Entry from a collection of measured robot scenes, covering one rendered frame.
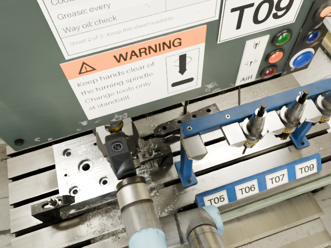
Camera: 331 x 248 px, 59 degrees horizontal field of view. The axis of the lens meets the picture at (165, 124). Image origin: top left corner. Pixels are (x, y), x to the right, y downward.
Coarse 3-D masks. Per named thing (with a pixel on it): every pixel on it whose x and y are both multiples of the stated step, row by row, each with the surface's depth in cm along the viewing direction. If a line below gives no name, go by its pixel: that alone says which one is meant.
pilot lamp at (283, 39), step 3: (285, 33) 36; (288, 33) 36; (279, 36) 36; (282, 36) 36; (285, 36) 36; (288, 36) 36; (279, 39) 36; (282, 39) 36; (285, 39) 36; (288, 39) 36; (276, 42) 36; (279, 42) 36; (282, 42) 36; (285, 42) 37; (279, 45) 37
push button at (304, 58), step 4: (304, 52) 40; (308, 52) 40; (312, 52) 41; (300, 56) 40; (304, 56) 40; (308, 56) 41; (312, 56) 41; (296, 60) 41; (300, 60) 41; (304, 60) 41; (308, 60) 41; (292, 64) 42; (296, 64) 41; (300, 64) 42; (304, 64) 42
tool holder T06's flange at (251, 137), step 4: (244, 120) 78; (244, 124) 77; (244, 128) 76; (264, 128) 76; (244, 132) 76; (248, 132) 76; (264, 132) 75; (248, 136) 76; (252, 136) 75; (256, 136) 76; (260, 136) 77; (248, 140) 77; (252, 140) 77
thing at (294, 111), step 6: (294, 102) 73; (300, 102) 72; (306, 102) 71; (288, 108) 76; (294, 108) 73; (300, 108) 73; (288, 114) 76; (294, 114) 75; (300, 114) 74; (294, 120) 76
